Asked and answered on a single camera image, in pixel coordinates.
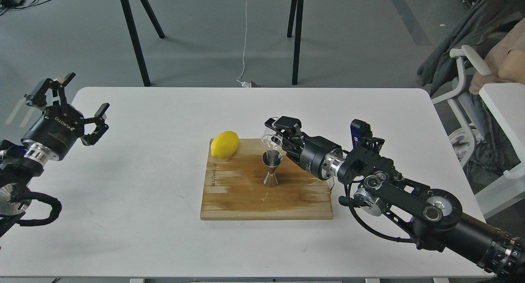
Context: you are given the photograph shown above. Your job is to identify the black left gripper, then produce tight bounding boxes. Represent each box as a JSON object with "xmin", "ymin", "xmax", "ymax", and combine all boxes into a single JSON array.
[{"xmin": 21, "ymin": 72, "xmax": 110, "ymax": 161}]

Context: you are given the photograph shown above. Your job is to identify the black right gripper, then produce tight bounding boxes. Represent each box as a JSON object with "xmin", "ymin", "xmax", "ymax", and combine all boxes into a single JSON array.
[{"xmin": 264, "ymin": 116, "xmax": 342, "ymax": 180}]

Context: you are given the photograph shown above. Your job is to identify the small clear glass cup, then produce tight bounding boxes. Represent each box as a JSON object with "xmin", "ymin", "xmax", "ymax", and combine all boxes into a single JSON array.
[{"xmin": 260, "ymin": 123, "xmax": 283, "ymax": 150}]

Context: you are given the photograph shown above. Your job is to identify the steel double jigger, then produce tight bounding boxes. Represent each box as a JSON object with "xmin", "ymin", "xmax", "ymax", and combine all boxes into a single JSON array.
[{"xmin": 261, "ymin": 150, "xmax": 283, "ymax": 187}]

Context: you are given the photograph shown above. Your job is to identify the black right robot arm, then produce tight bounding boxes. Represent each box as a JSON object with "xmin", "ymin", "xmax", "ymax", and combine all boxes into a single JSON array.
[{"xmin": 265, "ymin": 116, "xmax": 524, "ymax": 283}]

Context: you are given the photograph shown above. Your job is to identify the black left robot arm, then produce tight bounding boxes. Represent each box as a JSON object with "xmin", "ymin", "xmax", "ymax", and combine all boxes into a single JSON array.
[{"xmin": 0, "ymin": 73, "xmax": 109, "ymax": 235}]

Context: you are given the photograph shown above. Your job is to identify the yellow lemon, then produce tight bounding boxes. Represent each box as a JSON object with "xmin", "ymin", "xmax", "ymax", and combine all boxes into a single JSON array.
[{"xmin": 210, "ymin": 130, "xmax": 239, "ymax": 160}]

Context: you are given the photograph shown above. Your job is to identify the wooden cutting board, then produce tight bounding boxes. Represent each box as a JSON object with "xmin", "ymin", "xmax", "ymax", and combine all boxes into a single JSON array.
[{"xmin": 200, "ymin": 139, "xmax": 333, "ymax": 221}]

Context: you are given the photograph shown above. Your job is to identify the white office chair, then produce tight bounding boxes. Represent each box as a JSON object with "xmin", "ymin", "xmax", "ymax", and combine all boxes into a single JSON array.
[{"xmin": 432, "ymin": 45, "xmax": 492, "ymax": 167}]

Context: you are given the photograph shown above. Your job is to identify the person in brown shirt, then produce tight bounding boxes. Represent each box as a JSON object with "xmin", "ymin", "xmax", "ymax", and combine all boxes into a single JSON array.
[{"xmin": 469, "ymin": 20, "xmax": 525, "ymax": 95}]

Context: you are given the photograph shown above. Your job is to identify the dark grey jacket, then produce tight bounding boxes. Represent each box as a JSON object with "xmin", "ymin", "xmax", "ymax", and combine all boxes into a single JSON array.
[{"xmin": 416, "ymin": 0, "xmax": 525, "ymax": 96}]

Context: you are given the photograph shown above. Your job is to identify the white hanging cable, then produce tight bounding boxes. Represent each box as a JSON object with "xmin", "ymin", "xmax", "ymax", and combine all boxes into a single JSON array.
[{"xmin": 235, "ymin": 0, "xmax": 256, "ymax": 88}]

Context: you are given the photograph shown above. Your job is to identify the black metal table frame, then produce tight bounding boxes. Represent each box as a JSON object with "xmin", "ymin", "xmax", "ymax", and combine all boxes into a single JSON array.
[{"xmin": 94, "ymin": 0, "xmax": 315, "ymax": 87}]

